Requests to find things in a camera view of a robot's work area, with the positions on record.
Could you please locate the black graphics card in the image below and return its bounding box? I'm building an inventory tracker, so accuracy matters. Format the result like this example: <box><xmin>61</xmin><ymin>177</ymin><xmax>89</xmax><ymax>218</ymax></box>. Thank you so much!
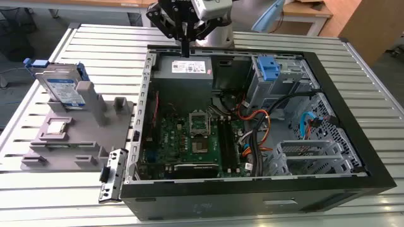
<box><xmin>165</xmin><ymin>162</ymin><xmax>218</xmax><ymax>180</ymax></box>

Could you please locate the grey power supply unit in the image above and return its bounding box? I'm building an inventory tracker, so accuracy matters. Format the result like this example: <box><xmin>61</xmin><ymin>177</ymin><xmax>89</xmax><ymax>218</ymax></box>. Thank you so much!
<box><xmin>150</xmin><ymin>56</ymin><xmax>214</xmax><ymax>113</ymax></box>

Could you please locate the black cable bundle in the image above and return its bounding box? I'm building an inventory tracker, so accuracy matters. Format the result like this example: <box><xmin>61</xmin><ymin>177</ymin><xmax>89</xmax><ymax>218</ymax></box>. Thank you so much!
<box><xmin>252</xmin><ymin>91</ymin><xmax>320</xmax><ymax>177</ymax></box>

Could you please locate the orange wire bundle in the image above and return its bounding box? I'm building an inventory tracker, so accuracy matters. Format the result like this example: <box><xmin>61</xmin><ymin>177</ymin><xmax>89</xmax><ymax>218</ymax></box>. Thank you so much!
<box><xmin>236</xmin><ymin>110</ymin><xmax>273</xmax><ymax>154</ymax></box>

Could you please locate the green RAM stick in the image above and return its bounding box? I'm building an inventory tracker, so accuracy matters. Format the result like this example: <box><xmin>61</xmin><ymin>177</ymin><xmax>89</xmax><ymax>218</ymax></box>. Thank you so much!
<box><xmin>46</xmin><ymin>142</ymin><xmax>80</xmax><ymax>148</ymax></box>

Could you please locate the blue data wire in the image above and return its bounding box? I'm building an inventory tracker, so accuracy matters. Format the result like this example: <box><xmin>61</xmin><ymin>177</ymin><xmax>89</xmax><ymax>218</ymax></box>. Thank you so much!
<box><xmin>301</xmin><ymin>112</ymin><xmax>329</xmax><ymax>138</ymax></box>

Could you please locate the hard disk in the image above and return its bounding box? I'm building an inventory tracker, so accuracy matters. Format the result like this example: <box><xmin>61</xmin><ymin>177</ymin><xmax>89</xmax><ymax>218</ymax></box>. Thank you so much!
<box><xmin>24</xmin><ymin>59</ymin><xmax>90</xmax><ymax>109</ymax></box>

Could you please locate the black RAM slot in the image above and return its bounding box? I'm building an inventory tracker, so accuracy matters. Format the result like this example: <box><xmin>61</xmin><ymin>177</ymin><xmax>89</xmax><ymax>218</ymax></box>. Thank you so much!
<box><xmin>226</xmin><ymin>116</ymin><xmax>240</xmax><ymax>173</ymax></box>
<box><xmin>217</xmin><ymin>116</ymin><xmax>230</xmax><ymax>173</ymax></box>

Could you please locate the silver CPU chip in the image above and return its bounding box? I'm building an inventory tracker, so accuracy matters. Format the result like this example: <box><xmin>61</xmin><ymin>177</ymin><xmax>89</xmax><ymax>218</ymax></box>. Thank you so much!
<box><xmin>46</xmin><ymin>121</ymin><xmax>68</xmax><ymax>133</ymax></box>

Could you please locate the blue drive cage latch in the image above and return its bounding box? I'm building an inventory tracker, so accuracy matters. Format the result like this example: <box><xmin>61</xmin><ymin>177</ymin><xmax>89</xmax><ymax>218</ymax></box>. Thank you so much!
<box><xmin>257</xmin><ymin>55</ymin><xmax>281</xmax><ymax>81</ymax></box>

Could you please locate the black waste bin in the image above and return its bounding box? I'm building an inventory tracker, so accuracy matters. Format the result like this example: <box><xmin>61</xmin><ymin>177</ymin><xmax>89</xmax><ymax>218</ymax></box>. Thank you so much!
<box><xmin>4</xmin><ymin>33</ymin><xmax>36</xmax><ymax>62</ymax></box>

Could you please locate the brown wooden cabinet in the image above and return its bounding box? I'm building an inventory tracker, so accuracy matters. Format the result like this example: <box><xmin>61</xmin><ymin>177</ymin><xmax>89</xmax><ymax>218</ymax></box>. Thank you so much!
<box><xmin>338</xmin><ymin>0</ymin><xmax>404</xmax><ymax>68</ymax></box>

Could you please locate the green motherboard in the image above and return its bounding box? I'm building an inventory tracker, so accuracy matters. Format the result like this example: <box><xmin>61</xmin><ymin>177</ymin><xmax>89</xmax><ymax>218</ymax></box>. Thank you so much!
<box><xmin>140</xmin><ymin>111</ymin><xmax>253</xmax><ymax>178</ymax></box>

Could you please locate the black PC case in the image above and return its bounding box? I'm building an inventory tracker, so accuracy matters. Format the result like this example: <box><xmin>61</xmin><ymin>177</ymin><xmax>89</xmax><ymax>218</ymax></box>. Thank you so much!
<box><xmin>121</xmin><ymin>44</ymin><xmax>397</xmax><ymax>222</ymax></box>

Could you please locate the grey expansion slot bracket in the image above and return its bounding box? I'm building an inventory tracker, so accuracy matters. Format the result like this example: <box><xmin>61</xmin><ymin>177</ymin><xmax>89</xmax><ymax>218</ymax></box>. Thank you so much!
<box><xmin>97</xmin><ymin>148</ymin><xmax>129</xmax><ymax>204</ymax></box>

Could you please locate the CPU socket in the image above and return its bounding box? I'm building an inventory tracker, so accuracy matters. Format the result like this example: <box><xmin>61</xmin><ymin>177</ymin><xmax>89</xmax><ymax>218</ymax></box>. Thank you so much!
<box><xmin>188</xmin><ymin>110</ymin><xmax>212</xmax><ymax>139</ymax></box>

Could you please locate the red wire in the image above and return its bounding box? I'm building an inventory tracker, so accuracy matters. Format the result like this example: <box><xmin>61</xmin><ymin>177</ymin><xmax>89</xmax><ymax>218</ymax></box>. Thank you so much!
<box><xmin>150</xmin><ymin>91</ymin><xmax>160</xmax><ymax>130</ymax></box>

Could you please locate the wooden desk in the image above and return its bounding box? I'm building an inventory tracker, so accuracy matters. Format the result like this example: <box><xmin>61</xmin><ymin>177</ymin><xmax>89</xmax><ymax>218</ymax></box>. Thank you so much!
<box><xmin>273</xmin><ymin>0</ymin><xmax>333</xmax><ymax>36</ymax></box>

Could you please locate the grey metal desk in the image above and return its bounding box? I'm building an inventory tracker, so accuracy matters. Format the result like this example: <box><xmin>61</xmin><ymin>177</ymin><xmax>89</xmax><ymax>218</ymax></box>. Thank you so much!
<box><xmin>0</xmin><ymin>0</ymin><xmax>158</xmax><ymax>28</ymax></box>

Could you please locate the tall grey drive cage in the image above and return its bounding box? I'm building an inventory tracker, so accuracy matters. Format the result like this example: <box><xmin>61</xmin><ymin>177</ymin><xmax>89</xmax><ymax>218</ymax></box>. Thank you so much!
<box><xmin>245</xmin><ymin>54</ymin><xmax>320</xmax><ymax>114</ymax></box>

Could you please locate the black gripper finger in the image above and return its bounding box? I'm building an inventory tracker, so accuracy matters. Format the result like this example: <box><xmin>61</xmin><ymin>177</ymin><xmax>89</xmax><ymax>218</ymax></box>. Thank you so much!
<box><xmin>145</xmin><ymin>4</ymin><xmax>186</xmax><ymax>58</ymax></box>
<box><xmin>185</xmin><ymin>18</ymin><xmax>230</xmax><ymax>58</ymax></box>

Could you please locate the grey parts rack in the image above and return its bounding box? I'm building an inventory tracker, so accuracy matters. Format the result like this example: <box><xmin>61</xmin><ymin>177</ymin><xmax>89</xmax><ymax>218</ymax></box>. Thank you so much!
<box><xmin>20</xmin><ymin>80</ymin><xmax>140</xmax><ymax>170</ymax></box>

